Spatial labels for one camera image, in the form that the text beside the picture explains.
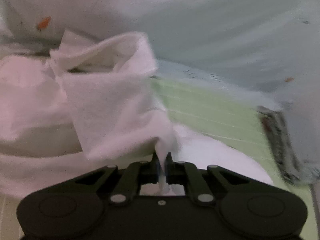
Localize dark patterned pouch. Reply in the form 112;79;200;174
257;106;304;185

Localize carrot print light quilt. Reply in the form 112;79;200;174
1;0;319;183

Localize green grid bed sheet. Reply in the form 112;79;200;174
0;77;320;240

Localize white trousers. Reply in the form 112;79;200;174
1;31;272;199

